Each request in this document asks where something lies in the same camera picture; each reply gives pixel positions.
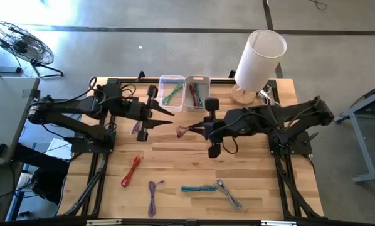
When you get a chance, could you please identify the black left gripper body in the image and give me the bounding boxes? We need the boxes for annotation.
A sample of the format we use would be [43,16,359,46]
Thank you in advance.
[122,85,159,143]

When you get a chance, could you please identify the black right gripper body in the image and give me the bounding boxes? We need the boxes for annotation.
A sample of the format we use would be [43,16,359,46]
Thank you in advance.
[204,97,239,159]

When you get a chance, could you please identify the purple braided cable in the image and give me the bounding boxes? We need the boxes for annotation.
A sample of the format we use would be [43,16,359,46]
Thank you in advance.
[147,180,166,218]
[130,121,143,136]

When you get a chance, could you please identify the green braided cable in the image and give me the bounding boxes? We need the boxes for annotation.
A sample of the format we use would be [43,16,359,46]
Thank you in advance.
[162,83,184,105]

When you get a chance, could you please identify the teal braided cable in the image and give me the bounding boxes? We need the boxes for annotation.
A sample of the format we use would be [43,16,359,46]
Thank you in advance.
[194,82,204,107]
[180,185,218,193]

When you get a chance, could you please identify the grey braided cable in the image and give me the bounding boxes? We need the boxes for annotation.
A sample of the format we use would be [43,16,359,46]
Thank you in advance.
[214,178,243,211]

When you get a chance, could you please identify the beige plastic bin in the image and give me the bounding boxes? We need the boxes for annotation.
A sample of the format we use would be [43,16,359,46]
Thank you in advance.
[183,75,211,113]

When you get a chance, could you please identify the clear plastic bin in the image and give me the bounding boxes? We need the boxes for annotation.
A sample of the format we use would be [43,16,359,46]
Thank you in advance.
[157,74,186,113]

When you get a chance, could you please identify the white shade table lamp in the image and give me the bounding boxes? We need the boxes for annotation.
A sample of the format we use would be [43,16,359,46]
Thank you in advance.
[230,29,288,106]

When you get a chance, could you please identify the white paper sheet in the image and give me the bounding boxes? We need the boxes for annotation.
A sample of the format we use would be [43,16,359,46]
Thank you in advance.
[45,137,72,160]

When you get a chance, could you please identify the black bag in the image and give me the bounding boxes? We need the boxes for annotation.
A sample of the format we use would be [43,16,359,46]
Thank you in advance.
[30,168,66,205]

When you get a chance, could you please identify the grey side table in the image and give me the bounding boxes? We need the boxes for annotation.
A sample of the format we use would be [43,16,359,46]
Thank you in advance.
[0,77,41,166]

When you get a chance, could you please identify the black floor fan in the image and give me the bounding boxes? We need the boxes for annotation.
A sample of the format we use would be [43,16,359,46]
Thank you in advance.
[0,20,65,78]

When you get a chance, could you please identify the grey metal desk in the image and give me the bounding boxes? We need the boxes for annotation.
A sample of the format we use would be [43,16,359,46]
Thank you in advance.
[333,80,375,185]

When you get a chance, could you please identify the black aluminium rig frame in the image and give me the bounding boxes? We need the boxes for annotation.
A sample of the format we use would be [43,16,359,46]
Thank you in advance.
[58,77,326,226]

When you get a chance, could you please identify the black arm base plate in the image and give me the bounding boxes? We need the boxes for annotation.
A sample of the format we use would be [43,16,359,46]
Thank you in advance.
[70,128,117,154]
[267,130,314,156]

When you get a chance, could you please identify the silver frame bracket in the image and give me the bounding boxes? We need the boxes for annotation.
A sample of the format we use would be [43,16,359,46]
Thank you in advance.
[86,219,122,226]
[261,220,297,226]

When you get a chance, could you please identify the black floor cable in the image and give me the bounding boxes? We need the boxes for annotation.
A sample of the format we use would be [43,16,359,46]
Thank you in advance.
[308,0,329,11]

